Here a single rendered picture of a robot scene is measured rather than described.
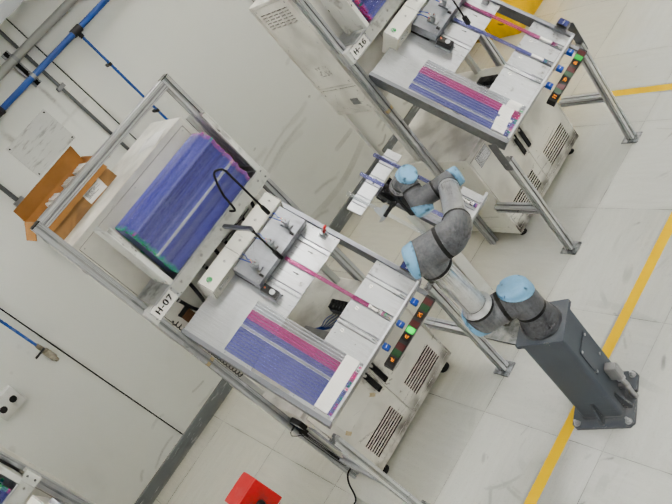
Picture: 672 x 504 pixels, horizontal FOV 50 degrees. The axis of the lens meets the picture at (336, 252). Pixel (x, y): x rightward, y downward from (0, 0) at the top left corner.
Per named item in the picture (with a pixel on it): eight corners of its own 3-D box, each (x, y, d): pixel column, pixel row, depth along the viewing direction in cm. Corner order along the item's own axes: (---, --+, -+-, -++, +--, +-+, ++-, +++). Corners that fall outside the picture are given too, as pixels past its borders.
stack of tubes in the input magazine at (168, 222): (252, 176, 295) (206, 130, 282) (176, 274, 279) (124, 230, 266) (237, 176, 305) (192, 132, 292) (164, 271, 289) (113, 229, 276)
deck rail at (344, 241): (421, 284, 298) (421, 278, 292) (418, 288, 297) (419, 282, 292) (279, 206, 317) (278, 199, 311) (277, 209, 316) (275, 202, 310)
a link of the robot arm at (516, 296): (549, 309, 248) (530, 286, 241) (515, 328, 252) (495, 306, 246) (539, 287, 258) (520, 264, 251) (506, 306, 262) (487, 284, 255)
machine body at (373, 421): (458, 359, 354) (386, 284, 323) (385, 485, 331) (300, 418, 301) (375, 337, 406) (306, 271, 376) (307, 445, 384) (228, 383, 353)
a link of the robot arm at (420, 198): (440, 202, 257) (424, 176, 259) (414, 219, 261) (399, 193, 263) (445, 203, 264) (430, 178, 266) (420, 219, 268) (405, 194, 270)
